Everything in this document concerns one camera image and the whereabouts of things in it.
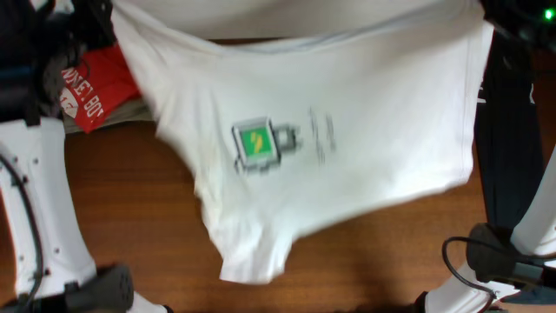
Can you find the white t-shirt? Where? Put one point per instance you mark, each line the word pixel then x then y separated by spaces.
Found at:
pixel 287 137

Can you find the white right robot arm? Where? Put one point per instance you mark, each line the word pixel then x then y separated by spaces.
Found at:
pixel 513 255

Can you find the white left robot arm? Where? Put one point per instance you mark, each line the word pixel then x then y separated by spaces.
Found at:
pixel 54 270

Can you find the olive folded garment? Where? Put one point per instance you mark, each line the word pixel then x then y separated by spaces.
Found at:
pixel 132 111

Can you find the red folded printed t-shirt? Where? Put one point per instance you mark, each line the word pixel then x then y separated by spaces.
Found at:
pixel 96 87

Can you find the black garment with white letters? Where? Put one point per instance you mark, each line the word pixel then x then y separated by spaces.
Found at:
pixel 506 133

